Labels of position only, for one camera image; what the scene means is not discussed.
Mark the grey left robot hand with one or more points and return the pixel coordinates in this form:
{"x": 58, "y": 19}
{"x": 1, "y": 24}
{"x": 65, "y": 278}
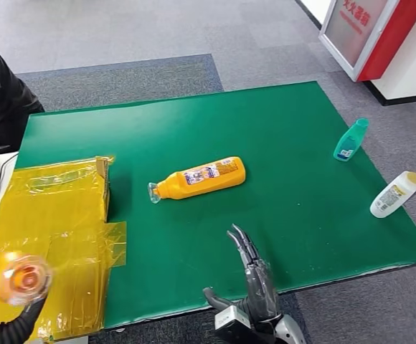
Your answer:
{"x": 0, "y": 315}

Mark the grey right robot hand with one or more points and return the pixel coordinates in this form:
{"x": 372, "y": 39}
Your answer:
{"x": 260, "y": 289}

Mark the orange bottle with clear cap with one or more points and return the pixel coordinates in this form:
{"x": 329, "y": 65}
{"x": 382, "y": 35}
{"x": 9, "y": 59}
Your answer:
{"x": 25, "y": 280}
{"x": 200, "y": 183}

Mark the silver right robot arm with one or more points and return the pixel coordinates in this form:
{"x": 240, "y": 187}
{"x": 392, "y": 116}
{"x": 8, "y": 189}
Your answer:
{"x": 290, "y": 332}

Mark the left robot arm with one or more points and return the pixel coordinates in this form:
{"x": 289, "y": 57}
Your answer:
{"x": 0, "y": 334}

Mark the teal plastic bottle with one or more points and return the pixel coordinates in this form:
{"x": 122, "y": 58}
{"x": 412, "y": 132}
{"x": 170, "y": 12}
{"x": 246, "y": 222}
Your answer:
{"x": 349, "y": 141}

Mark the white bottle with yellow cap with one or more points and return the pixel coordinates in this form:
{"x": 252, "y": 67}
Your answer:
{"x": 391, "y": 197}

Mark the yellow wrapped cardboard box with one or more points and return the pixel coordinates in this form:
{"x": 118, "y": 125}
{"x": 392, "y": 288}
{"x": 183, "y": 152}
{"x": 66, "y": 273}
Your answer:
{"x": 50, "y": 213}

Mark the green table mat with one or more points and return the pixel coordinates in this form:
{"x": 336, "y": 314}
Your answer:
{"x": 265, "y": 142}

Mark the red and white cabinet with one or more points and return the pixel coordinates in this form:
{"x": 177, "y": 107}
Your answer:
{"x": 355, "y": 28}

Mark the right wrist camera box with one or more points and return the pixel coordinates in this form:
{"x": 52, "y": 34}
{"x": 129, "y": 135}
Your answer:
{"x": 231, "y": 325}

